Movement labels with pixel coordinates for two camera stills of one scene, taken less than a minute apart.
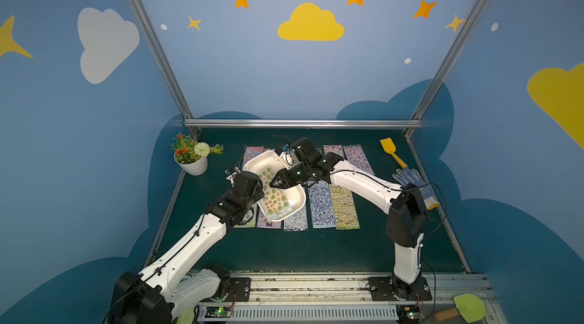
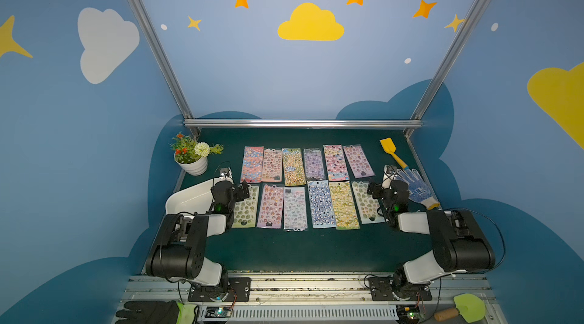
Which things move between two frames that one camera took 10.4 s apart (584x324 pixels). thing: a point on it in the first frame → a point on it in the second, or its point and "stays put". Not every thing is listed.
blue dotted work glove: (413, 178) stays put
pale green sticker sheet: (250, 216) stays put
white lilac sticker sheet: (297, 221) stays put
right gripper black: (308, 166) → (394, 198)
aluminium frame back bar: (303, 123) stays put
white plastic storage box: (277, 202) → (196, 199)
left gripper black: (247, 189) → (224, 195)
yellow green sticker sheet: (345, 214) stays put
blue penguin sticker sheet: (322, 204) stays put
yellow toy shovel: (388, 147) stays put
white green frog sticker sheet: (275, 200) → (368, 204)
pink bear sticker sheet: (356, 157) stays put
